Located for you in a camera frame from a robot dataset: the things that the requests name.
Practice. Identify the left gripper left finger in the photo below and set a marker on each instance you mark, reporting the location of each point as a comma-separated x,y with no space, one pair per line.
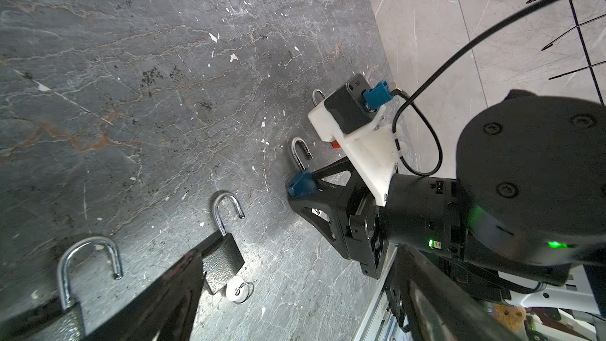
167,309

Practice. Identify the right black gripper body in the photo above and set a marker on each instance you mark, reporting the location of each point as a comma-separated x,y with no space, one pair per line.
361,227

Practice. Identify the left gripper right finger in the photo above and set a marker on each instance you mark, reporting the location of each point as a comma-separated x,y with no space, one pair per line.
433,306

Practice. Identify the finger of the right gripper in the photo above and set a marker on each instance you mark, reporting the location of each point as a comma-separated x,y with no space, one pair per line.
333,215
341,166

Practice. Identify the blue padlock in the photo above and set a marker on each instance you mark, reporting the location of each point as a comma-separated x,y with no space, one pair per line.
303,182

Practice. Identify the red padlock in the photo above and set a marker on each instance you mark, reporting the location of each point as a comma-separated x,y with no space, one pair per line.
317,97

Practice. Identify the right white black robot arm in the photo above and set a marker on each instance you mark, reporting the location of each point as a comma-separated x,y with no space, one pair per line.
522,222

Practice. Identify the black padlock middle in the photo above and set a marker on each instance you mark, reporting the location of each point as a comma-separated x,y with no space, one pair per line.
223,259

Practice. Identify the black padlock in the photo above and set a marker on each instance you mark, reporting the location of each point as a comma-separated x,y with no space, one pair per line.
61,318
223,259

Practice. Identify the black padlock left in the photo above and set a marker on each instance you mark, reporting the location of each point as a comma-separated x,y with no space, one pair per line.
61,318

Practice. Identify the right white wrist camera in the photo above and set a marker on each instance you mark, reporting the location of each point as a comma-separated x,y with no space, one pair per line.
345,117

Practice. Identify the black wire hook rack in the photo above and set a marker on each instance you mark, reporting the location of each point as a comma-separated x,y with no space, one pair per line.
567,49

